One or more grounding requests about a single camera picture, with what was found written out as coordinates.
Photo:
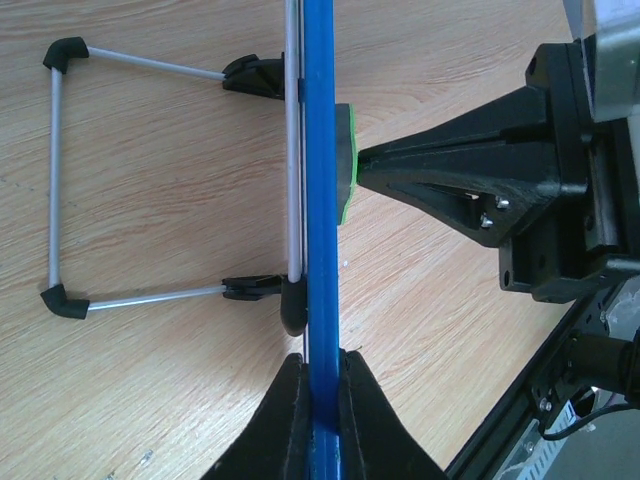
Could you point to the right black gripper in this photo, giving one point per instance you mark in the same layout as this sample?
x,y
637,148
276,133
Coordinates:
x,y
573,219

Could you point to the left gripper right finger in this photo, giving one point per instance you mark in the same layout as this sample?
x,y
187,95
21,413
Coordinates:
x,y
374,444

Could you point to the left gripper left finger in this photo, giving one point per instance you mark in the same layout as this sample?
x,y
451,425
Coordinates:
x,y
275,442

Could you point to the green whiteboard eraser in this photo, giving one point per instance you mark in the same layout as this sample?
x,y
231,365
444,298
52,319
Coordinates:
x,y
346,158

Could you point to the blue framed whiteboard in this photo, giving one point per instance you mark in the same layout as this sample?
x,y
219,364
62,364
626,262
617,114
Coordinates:
x,y
311,168

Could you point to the metal wire whiteboard stand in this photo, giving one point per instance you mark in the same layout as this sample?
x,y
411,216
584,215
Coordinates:
x,y
158,216

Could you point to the light blue slotted cable duct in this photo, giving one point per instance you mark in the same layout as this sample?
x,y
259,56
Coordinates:
x,y
531,457

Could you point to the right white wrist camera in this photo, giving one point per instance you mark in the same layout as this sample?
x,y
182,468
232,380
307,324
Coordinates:
x,y
608,33

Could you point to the black metal frame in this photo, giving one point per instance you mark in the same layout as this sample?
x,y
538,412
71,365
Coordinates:
x,y
579,354

